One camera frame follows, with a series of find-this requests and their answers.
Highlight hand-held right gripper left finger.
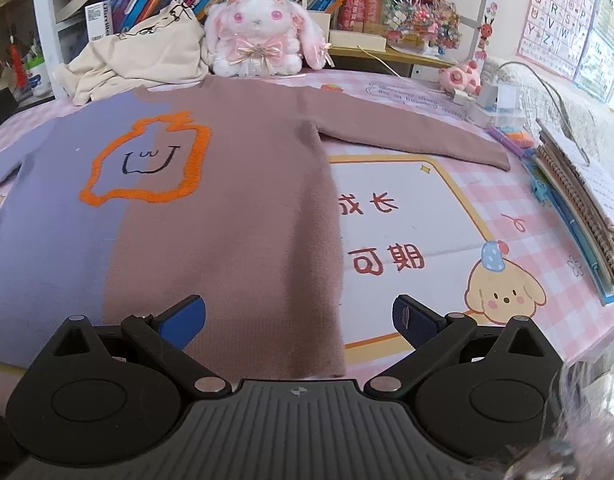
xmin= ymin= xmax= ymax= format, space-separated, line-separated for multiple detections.
xmin=50 ymin=295 xmax=232 ymax=401

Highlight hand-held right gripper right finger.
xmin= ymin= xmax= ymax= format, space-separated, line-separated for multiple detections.
xmin=364 ymin=294 xmax=556 ymax=402

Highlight purple and brown sweater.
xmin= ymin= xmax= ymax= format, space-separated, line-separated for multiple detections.
xmin=0 ymin=76 xmax=510 ymax=380

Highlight stack of spiral notebooks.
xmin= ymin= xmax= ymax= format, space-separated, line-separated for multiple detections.
xmin=531 ymin=118 xmax=614 ymax=307

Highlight small pink plush toy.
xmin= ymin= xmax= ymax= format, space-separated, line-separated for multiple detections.
xmin=438 ymin=59 xmax=482 ymax=96

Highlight cream cloth garment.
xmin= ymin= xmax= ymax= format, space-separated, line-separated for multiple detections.
xmin=54 ymin=0 xmax=210 ymax=107

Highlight pink white bunny plush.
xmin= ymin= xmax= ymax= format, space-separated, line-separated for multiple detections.
xmin=202 ymin=0 xmax=335 ymax=79

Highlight colourful flower bundle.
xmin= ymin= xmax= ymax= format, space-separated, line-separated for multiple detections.
xmin=383 ymin=0 xmax=462 ymax=56

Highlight white bookshelf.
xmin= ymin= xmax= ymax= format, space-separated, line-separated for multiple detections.
xmin=29 ymin=0 xmax=492 ymax=99

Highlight white cable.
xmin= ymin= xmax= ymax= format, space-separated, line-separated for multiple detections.
xmin=496 ymin=61 xmax=592 ymax=166

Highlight colourful wall chart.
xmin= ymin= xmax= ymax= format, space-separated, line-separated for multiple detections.
xmin=573 ymin=0 xmax=614 ymax=105

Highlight alphabet wall poster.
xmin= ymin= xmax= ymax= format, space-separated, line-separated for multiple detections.
xmin=516 ymin=0 xmax=600 ymax=80

